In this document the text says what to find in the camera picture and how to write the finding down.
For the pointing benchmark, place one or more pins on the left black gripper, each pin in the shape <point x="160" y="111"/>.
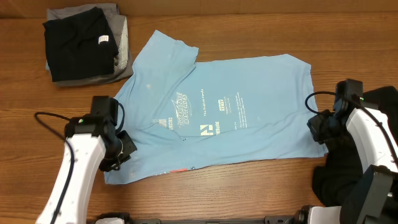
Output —
<point x="108" y="165"/>

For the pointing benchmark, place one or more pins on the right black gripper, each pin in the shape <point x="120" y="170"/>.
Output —
<point x="314" y="126"/>

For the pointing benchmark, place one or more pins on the light blue printed t-shirt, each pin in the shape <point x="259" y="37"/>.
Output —
<point x="183" y="114"/>

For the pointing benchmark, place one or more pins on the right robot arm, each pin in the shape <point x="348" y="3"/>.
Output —
<point x="360" y="187"/>

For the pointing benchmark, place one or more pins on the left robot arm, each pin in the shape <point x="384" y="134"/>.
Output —
<point x="92" y="142"/>

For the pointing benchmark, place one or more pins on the black crumpled garment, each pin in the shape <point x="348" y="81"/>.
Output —
<point x="333" y="182"/>

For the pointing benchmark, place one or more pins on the folded black garment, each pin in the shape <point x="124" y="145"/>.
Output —
<point x="80" y="46"/>

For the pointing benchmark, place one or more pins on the folded grey garment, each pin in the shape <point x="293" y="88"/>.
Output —
<point x="118" y="25"/>

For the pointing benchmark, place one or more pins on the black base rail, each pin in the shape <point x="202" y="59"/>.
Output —
<point x="127" y="219"/>

